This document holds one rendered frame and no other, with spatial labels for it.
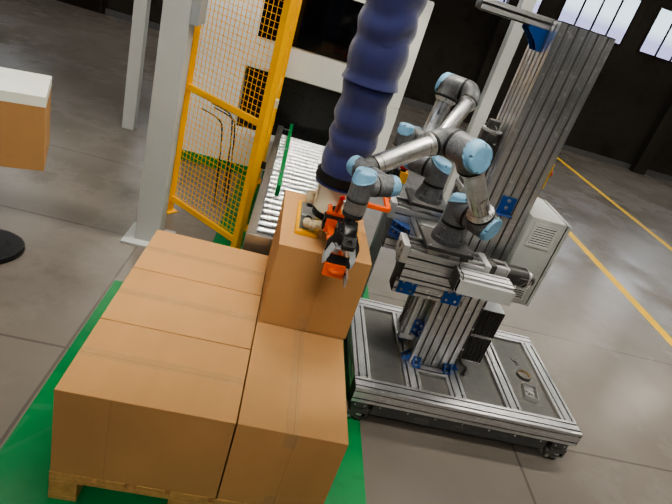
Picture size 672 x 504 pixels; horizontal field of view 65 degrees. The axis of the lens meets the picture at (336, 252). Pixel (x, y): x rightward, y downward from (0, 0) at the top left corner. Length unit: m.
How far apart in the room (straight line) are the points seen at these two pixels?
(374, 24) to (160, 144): 1.86
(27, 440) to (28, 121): 1.54
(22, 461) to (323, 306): 1.32
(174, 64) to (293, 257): 1.64
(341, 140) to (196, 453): 1.31
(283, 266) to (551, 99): 1.35
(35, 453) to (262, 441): 0.97
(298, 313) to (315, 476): 0.67
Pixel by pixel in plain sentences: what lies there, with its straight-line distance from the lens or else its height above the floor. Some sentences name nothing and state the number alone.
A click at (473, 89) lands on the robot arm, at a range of 2.83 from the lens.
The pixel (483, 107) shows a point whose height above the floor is 1.21.
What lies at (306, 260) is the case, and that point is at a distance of 2.17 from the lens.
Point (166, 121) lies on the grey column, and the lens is 3.48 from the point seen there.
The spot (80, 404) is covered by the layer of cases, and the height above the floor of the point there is 0.50.
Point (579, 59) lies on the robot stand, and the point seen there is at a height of 1.92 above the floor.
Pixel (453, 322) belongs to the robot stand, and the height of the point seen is 0.54.
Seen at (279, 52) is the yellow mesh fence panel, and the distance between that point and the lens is 3.36.
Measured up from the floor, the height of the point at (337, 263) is 1.10.
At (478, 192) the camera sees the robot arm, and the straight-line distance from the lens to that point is 2.12.
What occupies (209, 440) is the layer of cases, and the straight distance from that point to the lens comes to 1.97.
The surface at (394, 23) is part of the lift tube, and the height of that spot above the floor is 1.84.
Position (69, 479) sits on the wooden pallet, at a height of 0.12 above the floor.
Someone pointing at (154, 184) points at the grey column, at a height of 0.45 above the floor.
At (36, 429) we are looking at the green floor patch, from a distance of 2.59.
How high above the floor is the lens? 1.93
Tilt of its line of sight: 27 degrees down
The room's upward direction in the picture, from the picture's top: 18 degrees clockwise
